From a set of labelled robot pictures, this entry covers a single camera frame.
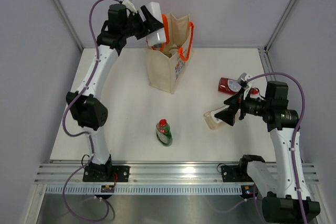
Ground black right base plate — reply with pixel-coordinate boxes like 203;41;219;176
220;164;241;183

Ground clear soap bottle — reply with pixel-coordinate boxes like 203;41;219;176
146;2;166;49
203;105;229;130

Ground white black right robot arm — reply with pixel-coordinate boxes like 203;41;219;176
212;81;321;223

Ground aluminium mounting rail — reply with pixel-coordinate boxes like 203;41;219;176
34;161;320;185

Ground beige canvas bag orange handles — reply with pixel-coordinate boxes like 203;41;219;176
146;13;194;94

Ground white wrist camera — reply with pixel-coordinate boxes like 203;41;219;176
236;72;252;94
122;0;138;14

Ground red dish soap bottle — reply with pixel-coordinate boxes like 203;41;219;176
217;77;259;96

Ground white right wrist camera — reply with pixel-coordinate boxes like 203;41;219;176
236;72;252;94

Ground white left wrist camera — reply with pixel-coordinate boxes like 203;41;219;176
122;0;138;14

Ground aluminium corner post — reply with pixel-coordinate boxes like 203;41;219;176
264;0;298;53
51;0;84;52

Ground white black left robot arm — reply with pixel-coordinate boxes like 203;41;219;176
65;2;166;183

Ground right side aluminium rail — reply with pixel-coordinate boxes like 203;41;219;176
258;47;274;73

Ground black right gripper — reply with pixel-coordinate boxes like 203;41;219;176
215;87;271;126

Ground white slotted cable duct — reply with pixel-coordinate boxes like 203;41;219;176
45;185;243;195

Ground left aluminium corner post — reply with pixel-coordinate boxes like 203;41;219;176
51;0;84;52

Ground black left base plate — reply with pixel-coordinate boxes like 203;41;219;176
82;165;130;183

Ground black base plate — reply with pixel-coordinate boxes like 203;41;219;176
82;165;130;183
220;164;241;183

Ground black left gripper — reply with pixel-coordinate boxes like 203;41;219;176
120;5;163;39

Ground green dish soap bottle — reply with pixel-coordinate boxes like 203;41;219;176
156;119;173;147

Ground right aluminium corner post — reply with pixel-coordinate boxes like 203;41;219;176
264;0;298;53

